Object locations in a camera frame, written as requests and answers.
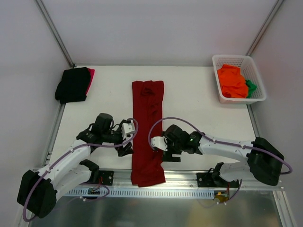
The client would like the folded black t shirt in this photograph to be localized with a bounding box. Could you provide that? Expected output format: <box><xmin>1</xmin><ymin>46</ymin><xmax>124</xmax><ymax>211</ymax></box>
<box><xmin>55</xmin><ymin>67</ymin><xmax>90</xmax><ymax>104</ymax></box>

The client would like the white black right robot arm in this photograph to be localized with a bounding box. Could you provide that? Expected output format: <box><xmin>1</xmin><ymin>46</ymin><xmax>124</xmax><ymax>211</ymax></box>
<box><xmin>152</xmin><ymin>125</ymin><xmax>284</xmax><ymax>187</ymax></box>

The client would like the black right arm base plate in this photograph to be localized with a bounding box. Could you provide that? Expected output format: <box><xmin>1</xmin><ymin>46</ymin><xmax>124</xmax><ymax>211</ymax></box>
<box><xmin>196</xmin><ymin>173</ymin><xmax>240</xmax><ymax>188</ymax></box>

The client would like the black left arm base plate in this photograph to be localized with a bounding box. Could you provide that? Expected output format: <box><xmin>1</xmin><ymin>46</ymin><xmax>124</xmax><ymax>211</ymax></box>
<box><xmin>95</xmin><ymin>170</ymin><xmax>114</xmax><ymax>186</ymax></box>

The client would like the orange t shirt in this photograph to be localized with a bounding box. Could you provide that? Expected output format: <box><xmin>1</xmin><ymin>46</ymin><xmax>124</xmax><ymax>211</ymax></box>
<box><xmin>217</xmin><ymin>64</ymin><xmax>248</xmax><ymax>98</ymax></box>

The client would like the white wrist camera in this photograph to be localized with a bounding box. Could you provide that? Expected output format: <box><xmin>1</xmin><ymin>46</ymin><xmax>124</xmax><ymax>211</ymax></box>
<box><xmin>122</xmin><ymin>122</ymin><xmax>137</xmax><ymax>140</ymax></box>
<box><xmin>151</xmin><ymin>136</ymin><xmax>168</xmax><ymax>151</ymax></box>

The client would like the white slotted cable duct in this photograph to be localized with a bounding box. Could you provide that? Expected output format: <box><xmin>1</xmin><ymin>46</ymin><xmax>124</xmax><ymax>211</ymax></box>
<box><xmin>65</xmin><ymin>187</ymin><xmax>215</xmax><ymax>200</ymax></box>

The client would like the dark red t shirt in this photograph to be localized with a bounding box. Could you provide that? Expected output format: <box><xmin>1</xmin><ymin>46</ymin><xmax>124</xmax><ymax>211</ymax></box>
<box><xmin>131</xmin><ymin>81</ymin><xmax>165</xmax><ymax>187</ymax></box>

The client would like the white plastic basket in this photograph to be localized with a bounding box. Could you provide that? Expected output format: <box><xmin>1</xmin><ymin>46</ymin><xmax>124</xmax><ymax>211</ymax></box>
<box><xmin>212</xmin><ymin>54</ymin><xmax>267</xmax><ymax>105</ymax></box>

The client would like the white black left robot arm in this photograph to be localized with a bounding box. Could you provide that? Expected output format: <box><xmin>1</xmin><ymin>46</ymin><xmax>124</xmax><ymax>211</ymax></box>
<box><xmin>17</xmin><ymin>113</ymin><xmax>139</xmax><ymax>222</ymax></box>

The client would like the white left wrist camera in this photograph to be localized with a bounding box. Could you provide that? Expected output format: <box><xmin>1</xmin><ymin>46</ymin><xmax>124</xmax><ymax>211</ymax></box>
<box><xmin>122</xmin><ymin>122</ymin><xmax>137</xmax><ymax>140</ymax></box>

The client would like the aluminium right corner post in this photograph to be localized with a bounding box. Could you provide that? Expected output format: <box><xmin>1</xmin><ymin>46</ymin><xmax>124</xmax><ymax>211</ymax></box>
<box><xmin>246</xmin><ymin>0</ymin><xmax>285</xmax><ymax>56</ymax></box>

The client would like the aluminium left table rail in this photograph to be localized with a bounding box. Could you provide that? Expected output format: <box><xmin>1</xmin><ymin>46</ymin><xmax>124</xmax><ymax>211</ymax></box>
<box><xmin>42</xmin><ymin>104</ymin><xmax>65</xmax><ymax>167</ymax></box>

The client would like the aluminium corner post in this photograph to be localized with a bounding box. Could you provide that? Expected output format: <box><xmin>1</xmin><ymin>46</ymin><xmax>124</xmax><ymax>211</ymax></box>
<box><xmin>246</xmin><ymin>0</ymin><xmax>285</xmax><ymax>56</ymax></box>
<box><xmin>34</xmin><ymin>0</ymin><xmax>75</xmax><ymax>68</ymax></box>

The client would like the aluminium left corner post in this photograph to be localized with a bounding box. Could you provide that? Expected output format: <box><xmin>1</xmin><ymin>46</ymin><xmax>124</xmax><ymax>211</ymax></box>
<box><xmin>34</xmin><ymin>0</ymin><xmax>75</xmax><ymax>68</ymax></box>

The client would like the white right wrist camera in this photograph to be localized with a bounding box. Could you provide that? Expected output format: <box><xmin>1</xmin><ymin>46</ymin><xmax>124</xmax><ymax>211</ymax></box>
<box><xmin>151</xmin><ymin>136</ymin><xmax>168</xmax><ymax>151</ymax></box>

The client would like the aluminium right table rail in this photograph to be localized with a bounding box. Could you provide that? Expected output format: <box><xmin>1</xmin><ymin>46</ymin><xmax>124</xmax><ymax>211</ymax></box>
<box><xmin>247</xmin><ymin>105</ymin><xmax>260</xmax><ymax>137</ymax></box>

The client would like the green t shirt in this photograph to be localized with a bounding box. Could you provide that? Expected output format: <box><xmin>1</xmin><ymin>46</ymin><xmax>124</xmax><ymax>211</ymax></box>
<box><xmin>246</xmin><ymin>80</ymin><xmax>257</xmax><ymax>98</ymax></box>

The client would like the aluminium front mounting rail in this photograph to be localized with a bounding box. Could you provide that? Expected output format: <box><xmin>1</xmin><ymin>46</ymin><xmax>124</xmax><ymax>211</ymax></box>
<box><xmin>30</xmin><ymin>167</ymin><xmax>285</xmax><ymax>190</ymax></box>

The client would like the folded pink t shirt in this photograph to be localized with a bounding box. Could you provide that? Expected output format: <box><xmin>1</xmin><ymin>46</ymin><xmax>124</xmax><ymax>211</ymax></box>
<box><xmin>86</xmin><ymin>68</ymin><xmax>95</xmax><ymax>95</ymax></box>

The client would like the aluminium table rail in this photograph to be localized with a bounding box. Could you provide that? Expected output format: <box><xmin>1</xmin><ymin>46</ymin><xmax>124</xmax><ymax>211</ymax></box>
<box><xmin>42</xmin><ymin>104</ymin><xmax>65</xmax><ymax>167</ymax></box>
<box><xmin>247</xmin><ymin>105</ymin><xmax>260</xmax><ymax>137</ymax></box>

